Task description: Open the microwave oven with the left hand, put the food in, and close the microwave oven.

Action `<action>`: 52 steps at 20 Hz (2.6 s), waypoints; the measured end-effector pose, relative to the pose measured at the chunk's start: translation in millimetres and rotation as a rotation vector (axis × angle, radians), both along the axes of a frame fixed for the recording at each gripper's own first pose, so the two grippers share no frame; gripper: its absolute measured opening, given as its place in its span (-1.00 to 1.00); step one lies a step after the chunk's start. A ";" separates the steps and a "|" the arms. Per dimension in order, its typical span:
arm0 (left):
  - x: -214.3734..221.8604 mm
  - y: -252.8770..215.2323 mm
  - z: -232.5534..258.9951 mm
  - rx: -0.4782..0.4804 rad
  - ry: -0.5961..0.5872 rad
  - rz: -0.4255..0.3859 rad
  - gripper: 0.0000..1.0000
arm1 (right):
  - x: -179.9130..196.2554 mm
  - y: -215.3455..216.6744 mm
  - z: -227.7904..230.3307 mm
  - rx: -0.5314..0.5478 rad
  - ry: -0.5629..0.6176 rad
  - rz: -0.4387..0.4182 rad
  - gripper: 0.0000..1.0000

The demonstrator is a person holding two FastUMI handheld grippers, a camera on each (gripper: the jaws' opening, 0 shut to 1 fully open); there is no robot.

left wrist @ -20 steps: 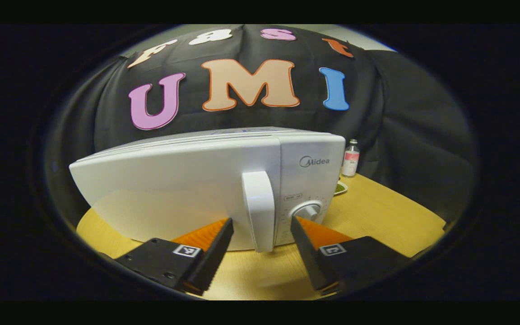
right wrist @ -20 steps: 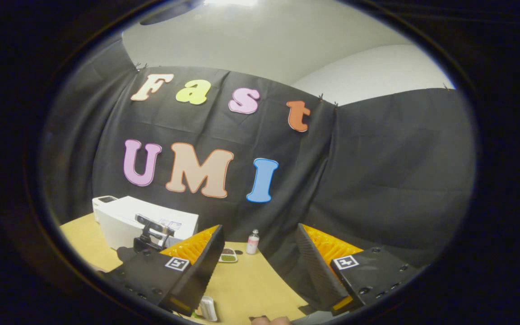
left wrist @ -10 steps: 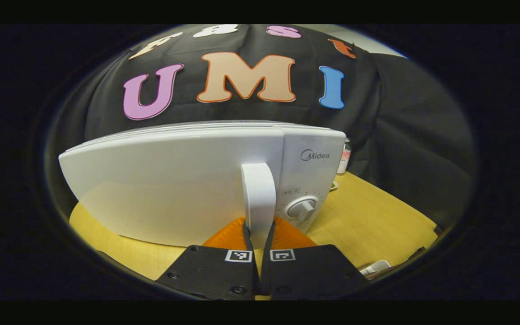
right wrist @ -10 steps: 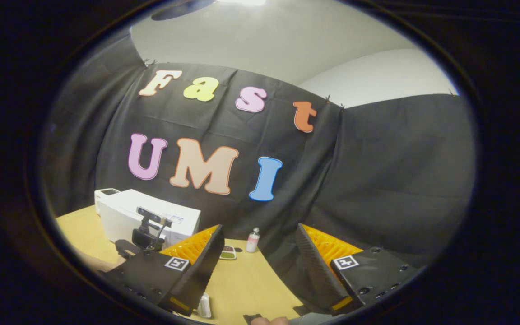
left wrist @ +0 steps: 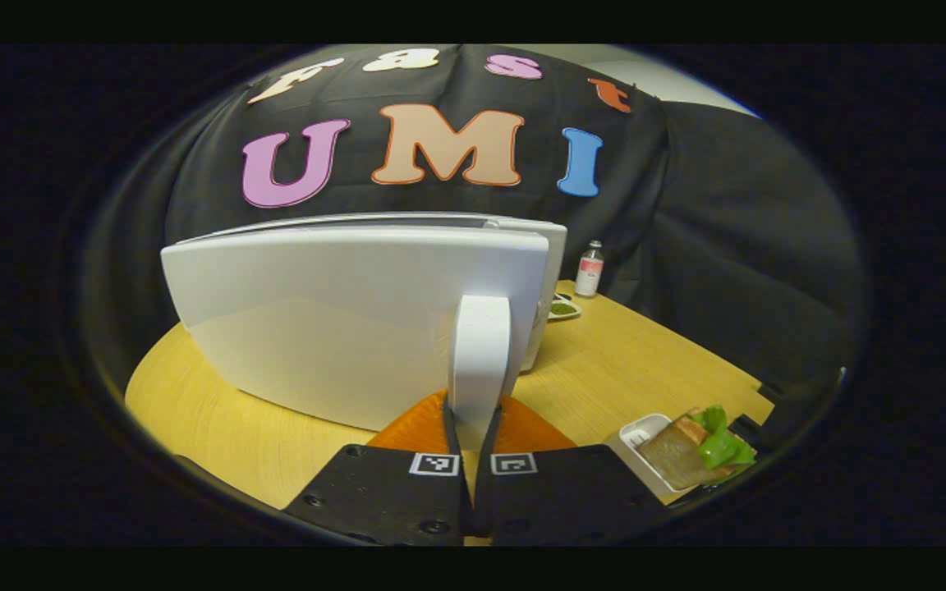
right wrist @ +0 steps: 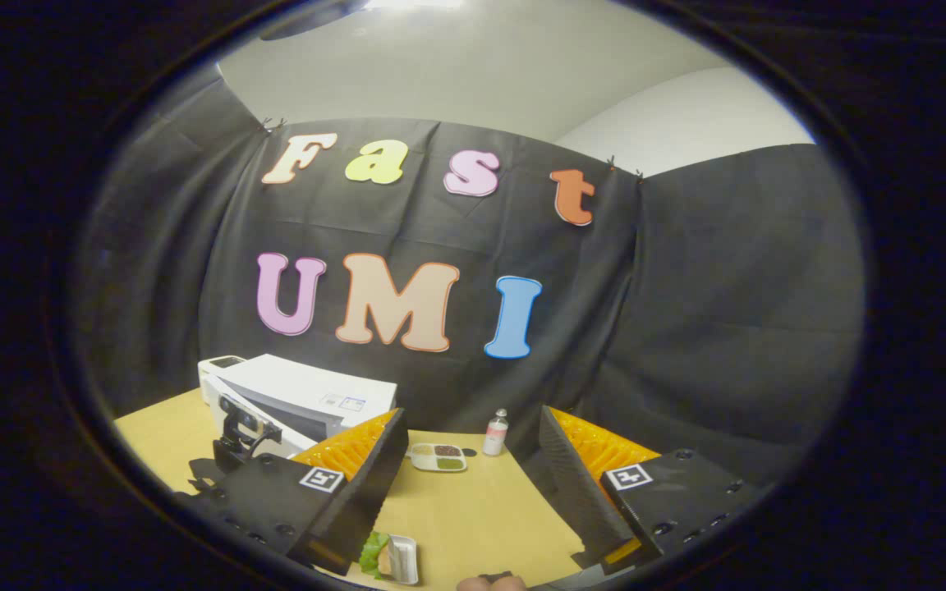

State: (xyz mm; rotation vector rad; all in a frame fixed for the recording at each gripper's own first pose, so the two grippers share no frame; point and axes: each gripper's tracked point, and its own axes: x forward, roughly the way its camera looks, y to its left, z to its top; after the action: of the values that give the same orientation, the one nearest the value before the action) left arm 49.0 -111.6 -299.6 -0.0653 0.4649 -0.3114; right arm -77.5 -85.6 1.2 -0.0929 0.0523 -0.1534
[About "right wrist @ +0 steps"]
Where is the sandwich with green lettuce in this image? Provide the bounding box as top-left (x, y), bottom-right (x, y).
top-left (358, 532), bottom-right (396, 580)

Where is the black backdrop cloth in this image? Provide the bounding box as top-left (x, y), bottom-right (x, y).
top-left (71, 70), bottom-right (866, 493)

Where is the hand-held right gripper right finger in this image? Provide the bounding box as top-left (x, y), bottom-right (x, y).
top-left (539, 405), bottom-right (761, 575)

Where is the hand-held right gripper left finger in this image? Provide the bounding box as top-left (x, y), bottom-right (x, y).
top-left (173, 408), bottom-right (410, 575)

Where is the white sandwich plate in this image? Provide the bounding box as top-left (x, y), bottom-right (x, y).
top-left (387, 534), bottom-right (421, 586)

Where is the white microwave oven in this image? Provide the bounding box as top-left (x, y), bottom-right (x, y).
top-left (198, 353), bottom-right (398, 460)

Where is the white three-compartment food tray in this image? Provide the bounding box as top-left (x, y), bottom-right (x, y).
top-left (409, 442), bottom-right (468, 473)

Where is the small clear bottle red label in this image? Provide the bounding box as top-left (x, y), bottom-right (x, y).
top-left (482, 408), bottom-right (510, 457)

